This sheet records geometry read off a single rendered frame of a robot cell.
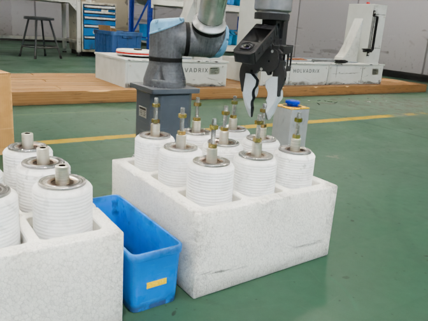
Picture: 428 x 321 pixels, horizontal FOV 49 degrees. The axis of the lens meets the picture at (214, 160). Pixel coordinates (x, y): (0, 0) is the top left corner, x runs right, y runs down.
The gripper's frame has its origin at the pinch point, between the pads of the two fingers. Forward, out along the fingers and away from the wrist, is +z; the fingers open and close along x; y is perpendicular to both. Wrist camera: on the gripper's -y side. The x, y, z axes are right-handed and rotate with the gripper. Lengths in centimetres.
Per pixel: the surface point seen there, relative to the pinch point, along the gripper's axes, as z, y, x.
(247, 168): 11.3, -4.0, -0.3
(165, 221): 22.6, -15.0, 12.2
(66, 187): 9.2, -39.3, 15.3
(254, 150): 8.2, -0.4, 0.0
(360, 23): -28, 377, 59
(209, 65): 11, 212, 128
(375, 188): 35, 77, -16
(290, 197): 17.1, 1.0, -8.7
